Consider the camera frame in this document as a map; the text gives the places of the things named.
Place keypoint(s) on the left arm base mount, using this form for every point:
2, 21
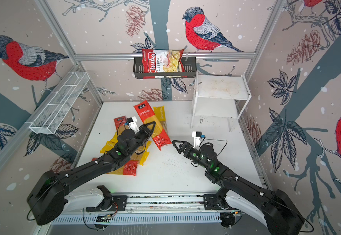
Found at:
109, 203

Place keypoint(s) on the yellow pasta bag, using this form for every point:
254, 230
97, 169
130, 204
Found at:
161, 115
110, 144
141, 154

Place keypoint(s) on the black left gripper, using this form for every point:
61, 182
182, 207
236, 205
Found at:
144, 129

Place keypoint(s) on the black wire wall basket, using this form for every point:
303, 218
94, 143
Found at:
187, 68

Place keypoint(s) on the red spaghetti bag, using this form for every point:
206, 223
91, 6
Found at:
147, 115
129, 169
120, 123

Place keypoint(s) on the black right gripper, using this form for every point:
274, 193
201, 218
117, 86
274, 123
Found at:
186, 146

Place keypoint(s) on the red cassava chips bag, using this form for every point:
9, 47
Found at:
162, 61

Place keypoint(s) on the yellow pasta bag upper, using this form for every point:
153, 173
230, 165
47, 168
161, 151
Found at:
110, 144

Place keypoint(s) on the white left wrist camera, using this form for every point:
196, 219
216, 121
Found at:
132, 124

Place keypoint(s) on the white two-tier shelf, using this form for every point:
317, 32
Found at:
220, 96

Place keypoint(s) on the white wire mesh basket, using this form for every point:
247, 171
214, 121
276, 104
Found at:
53, 114

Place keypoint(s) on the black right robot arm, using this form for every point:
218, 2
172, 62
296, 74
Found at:
274, 209

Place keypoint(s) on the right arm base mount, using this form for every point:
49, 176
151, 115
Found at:
222, 200

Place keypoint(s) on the yellow pasta bag far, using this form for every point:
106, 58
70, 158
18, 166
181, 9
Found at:
161, 115

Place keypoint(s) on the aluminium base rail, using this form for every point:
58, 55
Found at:
164, 202

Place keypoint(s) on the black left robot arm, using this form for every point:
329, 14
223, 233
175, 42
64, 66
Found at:
67, 181

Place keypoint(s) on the yellow pasta bag lower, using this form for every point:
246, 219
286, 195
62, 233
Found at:
141, 154

